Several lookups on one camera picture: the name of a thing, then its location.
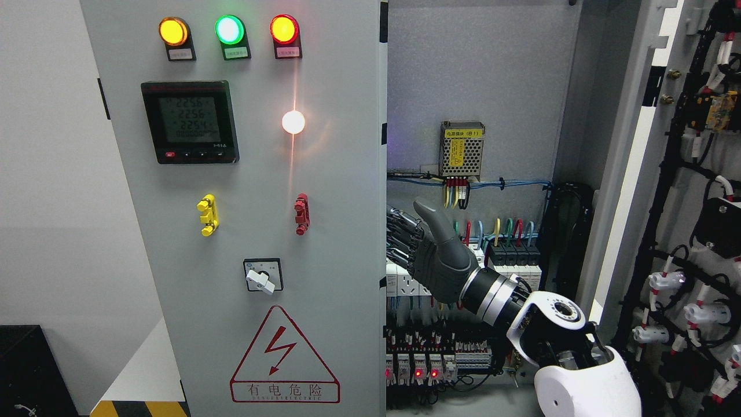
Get red electric hazard warning sticker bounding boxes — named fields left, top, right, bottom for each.
left=230, top=305, right=340, bottom=404

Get relay row with red leds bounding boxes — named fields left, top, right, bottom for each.
left=384, top=353, right=458, bottom=386

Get white glowing indicator lamp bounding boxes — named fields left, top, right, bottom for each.
left=281, top=110, right=306, bottom=135

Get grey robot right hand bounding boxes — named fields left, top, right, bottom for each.
left=386, top=199, right=478, bottom=309

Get black box at left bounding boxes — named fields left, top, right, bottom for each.
left=1, top=325, right=78, bottom=416

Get yellow terminal post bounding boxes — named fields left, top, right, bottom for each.
left=197, top=193, right=219, bottom=237

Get metal mesh power supply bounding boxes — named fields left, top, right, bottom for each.
left=438, top=120, right=485, bottom=177

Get green indicator lamp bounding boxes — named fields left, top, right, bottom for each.
left=214, top=15, right=251, bottom=61

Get white din rail sockets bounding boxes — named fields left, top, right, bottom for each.
left=386, top=262, right=431, bottom=297

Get black right cable loom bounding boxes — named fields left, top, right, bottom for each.
left=543, top=183, right=594, bottom=302

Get yellow indicator lamp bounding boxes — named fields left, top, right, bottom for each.
left=158, top=16, right=196, bottom=61

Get grey cabinet door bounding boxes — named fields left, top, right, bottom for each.
left=600, top=1, right=739, bottom=416
left=81, top=1, right=386, bottom=416

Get black digital power meter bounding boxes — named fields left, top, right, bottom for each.
left=141, top=80, right=239, bottom=164

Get red indicator lamp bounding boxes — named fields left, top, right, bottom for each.
left=270, top=14, right=302, bottom=59

